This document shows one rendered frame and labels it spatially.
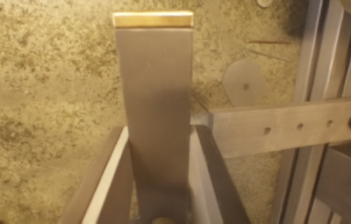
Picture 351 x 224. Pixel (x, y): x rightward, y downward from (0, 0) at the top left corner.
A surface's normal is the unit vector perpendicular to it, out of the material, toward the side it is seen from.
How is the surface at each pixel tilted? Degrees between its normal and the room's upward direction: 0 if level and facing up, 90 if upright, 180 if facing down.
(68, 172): 0
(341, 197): 90
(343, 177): 90
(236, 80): 0
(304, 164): 90
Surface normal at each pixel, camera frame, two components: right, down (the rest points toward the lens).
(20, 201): 0.23, 0.31
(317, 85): -0.97, 0.08
